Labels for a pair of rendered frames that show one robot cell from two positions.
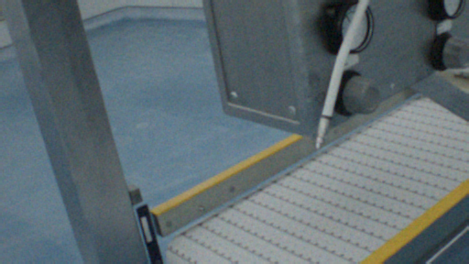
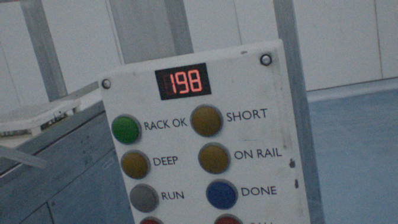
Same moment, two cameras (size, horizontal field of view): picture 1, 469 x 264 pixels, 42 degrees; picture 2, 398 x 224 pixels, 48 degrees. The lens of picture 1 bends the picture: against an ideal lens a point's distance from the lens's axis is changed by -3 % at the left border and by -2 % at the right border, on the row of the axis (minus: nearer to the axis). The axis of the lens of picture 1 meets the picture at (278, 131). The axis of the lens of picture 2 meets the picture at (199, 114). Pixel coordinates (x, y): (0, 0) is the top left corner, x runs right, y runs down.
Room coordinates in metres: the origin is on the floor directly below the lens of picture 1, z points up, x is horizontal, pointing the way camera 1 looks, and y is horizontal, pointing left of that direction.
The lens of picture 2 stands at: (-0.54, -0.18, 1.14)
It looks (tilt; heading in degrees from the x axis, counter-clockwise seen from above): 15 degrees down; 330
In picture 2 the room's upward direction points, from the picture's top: 12 degrees counter-clockwise
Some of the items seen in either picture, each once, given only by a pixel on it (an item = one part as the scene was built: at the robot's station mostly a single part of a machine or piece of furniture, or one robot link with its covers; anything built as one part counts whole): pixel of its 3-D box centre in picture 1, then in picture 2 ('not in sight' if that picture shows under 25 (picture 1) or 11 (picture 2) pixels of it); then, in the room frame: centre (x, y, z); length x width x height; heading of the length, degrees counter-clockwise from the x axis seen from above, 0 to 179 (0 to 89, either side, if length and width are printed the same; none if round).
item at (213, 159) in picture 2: not in sight; (213, 159); (-0.21, -0.37, 0.99); 0.03 x 0.01 x 0.03; 40
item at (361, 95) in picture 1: (358, 88); not in sight; (0.41, -0.06, 1.05); 0.03 x 0.02 x 0.04; 130
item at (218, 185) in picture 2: not in sight; (221, 195); (-0.21, -0.37, 0.96); 0.03 x 0.01 x 0.03; 40
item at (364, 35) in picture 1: (350, 27); not in sight; (0.42, -0.06, 1.10); 0.04 x 0.01 x 0.04; 130
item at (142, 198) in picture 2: not in sight; (143, 199); (-0.15, -0.32, 0.96); 0.03 x 0.01 x 0.03; 40
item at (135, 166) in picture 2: not in sight; (134, 165); (-0.15, -0.32, 0.99); 0.03 x 0.01 x 0.03; 40
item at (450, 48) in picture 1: (453, 48); not in sight; (0.49, -0.16, 1.05); 0.03 x 0.03 x 0.04; 40
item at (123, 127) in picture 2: not in sight; (125, 130); (-0.15, -0.32, 1.03); 0.03 x 0.01 x 0.03; 40
